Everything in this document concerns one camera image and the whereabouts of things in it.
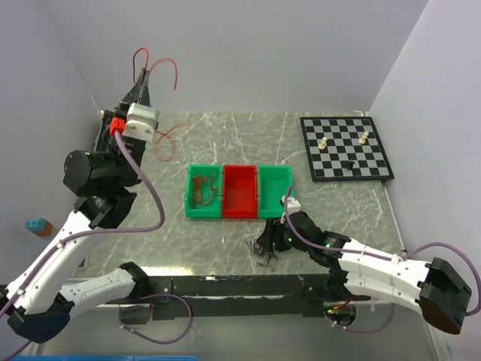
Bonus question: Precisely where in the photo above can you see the black cables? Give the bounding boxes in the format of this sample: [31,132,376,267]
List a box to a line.
[250,244,281,272]

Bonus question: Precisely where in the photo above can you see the white cables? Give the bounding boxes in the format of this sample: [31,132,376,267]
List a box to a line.
[244,231,262,253]

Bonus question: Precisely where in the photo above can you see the green plastic bin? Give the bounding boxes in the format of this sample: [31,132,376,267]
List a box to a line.
[257,165,293,219]
[184,164,222,218]

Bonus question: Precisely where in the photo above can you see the red plastic bin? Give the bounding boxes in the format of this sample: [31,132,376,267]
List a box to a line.
[221,164,259,219]

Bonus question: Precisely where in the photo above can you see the red cables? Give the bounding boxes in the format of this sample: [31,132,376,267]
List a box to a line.
[132,47,220,208]

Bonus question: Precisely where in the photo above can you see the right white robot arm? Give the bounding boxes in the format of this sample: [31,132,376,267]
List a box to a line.
[254,211,480,335]

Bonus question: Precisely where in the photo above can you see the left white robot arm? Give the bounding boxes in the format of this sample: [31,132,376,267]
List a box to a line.
[1,68,162,344]

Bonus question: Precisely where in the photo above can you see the black marker orange cap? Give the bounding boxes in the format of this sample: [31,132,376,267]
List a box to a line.
[93,110,116,152]

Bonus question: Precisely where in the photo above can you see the white chess piece left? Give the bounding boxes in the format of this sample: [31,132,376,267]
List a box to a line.
[319,137,328,150]

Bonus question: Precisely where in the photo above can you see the black grey chessboard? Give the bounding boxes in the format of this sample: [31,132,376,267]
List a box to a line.
[300,117,395,182]

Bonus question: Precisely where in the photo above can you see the blue brown brick tower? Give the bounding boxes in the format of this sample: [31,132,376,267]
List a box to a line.
[24,218,56,238]

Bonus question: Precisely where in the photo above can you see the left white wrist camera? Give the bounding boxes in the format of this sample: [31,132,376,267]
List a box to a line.
[110,103,160,142]

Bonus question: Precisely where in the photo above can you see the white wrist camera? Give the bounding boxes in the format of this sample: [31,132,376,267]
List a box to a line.
[280,196,301,214]
[110,103,160,142]

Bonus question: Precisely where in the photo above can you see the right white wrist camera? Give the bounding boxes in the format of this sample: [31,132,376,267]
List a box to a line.
[280,196,301,214]

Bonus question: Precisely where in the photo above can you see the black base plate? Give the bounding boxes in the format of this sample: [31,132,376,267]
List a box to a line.
[103,273,373,321]

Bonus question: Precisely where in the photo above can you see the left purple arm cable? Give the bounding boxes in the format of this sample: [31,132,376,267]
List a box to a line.
[0,129,167,358]

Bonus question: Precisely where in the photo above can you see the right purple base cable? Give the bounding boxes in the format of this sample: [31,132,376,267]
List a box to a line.
[325,304,399,335]

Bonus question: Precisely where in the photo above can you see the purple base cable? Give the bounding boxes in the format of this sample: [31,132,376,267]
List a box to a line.
[325,304,399,335]
[118,293,193,344]

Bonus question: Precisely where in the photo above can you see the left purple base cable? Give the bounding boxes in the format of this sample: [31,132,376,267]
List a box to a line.
[118,293,193,344]

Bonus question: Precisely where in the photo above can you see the aluminium rail frame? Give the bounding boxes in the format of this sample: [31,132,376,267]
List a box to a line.
[22,278,151,356]

